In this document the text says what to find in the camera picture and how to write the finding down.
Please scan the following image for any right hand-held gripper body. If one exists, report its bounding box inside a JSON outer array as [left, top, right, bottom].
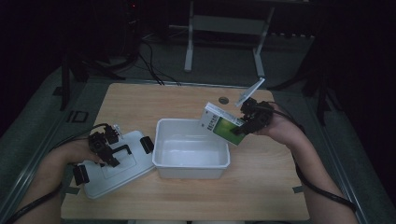
[[234, 77, 275, 134]]

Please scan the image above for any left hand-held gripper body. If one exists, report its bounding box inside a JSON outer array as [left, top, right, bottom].
[[88, 123, 124, 161]]

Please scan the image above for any white lid with black handle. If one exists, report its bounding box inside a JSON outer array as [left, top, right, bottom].
[[73, 130, 156, 200]]

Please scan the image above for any green and white carton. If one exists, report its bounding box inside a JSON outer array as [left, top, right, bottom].
[[200, 102, 247, 147]]

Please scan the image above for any white plastic storage box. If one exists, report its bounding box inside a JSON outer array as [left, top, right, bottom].
[[151, 118, 232, 180]]

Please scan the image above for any person's right hand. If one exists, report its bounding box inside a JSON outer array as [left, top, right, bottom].
[[255, 104, 304, 147]]

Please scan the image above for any person's left hand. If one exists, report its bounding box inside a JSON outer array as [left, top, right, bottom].
[[46, 138, 103, 174]]

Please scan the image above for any black stand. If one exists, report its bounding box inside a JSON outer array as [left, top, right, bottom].
[[267, 62, 344, 127], [52, 49, 126, 112]]

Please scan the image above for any white metal stand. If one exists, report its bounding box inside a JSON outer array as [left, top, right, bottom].
[[183, 0, 276, 79]]

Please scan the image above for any black equipment with red light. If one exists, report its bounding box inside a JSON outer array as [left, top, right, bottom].
[[122, 0, 145, 60]]

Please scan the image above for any black floor cable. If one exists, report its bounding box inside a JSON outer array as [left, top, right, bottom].
[[136, 52, 165, 86], [141, 40, 182, 87]]

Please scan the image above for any left hand-held gripper cable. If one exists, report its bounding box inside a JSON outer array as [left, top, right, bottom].
[[6, 122, 110, 224]]

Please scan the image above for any hand-held gripper cable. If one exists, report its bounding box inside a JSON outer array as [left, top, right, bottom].
[[262, 101, 358, 214], [6, 122, 110, 224]]

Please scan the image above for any right hand-held gripper cable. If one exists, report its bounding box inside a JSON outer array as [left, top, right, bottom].
[[262, 101, 358, 214]]

